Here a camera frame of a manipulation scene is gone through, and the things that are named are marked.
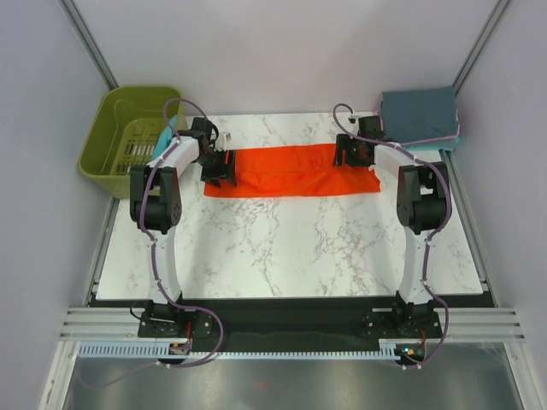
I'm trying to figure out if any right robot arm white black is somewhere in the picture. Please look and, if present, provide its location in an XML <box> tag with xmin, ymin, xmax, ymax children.
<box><xmin>333</xmin><ymin>113</ymin><xmax>452</xmax><ymax>306</ymax></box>

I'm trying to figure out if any aluminium frame rail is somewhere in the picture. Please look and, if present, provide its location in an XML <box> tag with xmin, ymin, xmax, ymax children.
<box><xmin>60</xmin><ymin>307</ymin><xmax>139</xmax><ymax>342</ymax></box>

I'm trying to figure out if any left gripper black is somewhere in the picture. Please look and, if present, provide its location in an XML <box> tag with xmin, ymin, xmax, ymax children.
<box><xmin>195</xmin><ymin>149</ymin><xmax>237</xmax><ymax>190</ymax></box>

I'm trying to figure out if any orange t shirt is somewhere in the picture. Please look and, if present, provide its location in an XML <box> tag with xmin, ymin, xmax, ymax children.
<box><xmin>203</xmin><ymin>143</ymin><xmax>380</xmax><ymax>199</ymax></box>

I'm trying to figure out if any purple cable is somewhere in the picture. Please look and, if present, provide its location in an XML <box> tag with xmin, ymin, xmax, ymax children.
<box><xmin>332</xmin><ymin>102</ymin><xmax>452</xmax><ymax>370</ymax></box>
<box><xmin>140</xmin><ymin>98</ymin><xmax>227</xmax><ymax>369</ymax></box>

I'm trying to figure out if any left aluminium corner post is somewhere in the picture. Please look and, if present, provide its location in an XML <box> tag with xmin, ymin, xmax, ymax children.
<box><xmin>58</xmin><ymin>0</ymin><xmax>119</xmax><ymax>91</ymax></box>

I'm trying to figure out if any right aluminium corner post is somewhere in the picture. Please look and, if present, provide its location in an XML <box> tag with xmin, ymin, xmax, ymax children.
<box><xmin>452</xmin><ymin>0</ymin><xmax>514</xmax><ymax>96</ymax></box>

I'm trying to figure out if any olive green plastic basket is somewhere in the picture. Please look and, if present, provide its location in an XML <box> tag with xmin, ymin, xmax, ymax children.
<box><xmin>78</xmin><ymin>85</ymin><xmax>181</xmax><ymax>199</ymax></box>

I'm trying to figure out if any folded dark teal t shirt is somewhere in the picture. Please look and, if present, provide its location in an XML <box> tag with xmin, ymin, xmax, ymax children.
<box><xmin>380</xmin><ymin>85</ymin><xmax>461</xmax><ymax>145</ymax></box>

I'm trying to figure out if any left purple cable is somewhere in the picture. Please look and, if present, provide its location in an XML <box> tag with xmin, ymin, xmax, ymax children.
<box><xmin>140</xmin><ymin>98</ymin><xmax>227</xmax><ymax>369</ymax></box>

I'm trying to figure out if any aluminium corner post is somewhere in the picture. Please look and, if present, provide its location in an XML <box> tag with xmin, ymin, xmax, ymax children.
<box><xmin>452</xmin><ymin>0</ymin><xmax>514</xmax><ymax>96</ymax></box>
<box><xmin>58</xmin><ymin>0</ymin><xmax>119</xmax><ymax>91</ymax></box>

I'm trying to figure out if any light blue slotted cable duct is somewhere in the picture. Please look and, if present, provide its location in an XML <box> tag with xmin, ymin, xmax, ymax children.
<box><xmin>77</xmin><ymin>337</ymin><xmax>437</xmax><ymax>360</ymax></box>

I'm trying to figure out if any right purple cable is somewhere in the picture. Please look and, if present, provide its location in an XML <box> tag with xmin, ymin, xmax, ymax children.
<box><xmin>332</xmin><ymin>102</ymin><xmax>452</xmax><ymax>370</ymax></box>

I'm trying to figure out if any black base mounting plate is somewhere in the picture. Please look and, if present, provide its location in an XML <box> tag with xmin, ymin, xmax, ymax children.
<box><xmin>91</xmin><ymin>296</ymin><xmax>450</xmax><ymax>351</ymax></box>

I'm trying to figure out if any teal t shirt in basket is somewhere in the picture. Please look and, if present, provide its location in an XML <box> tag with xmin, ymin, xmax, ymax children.
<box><xmin>151</xmin><ymin>115</ymin><xmax>178</xmax><ymax>161</ymax></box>

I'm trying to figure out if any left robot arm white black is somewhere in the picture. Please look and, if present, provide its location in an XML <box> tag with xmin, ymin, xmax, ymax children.
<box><xmin>129</xmin><ymin>117</ymin><xmax>237</xmax><ymax>304</ymax></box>

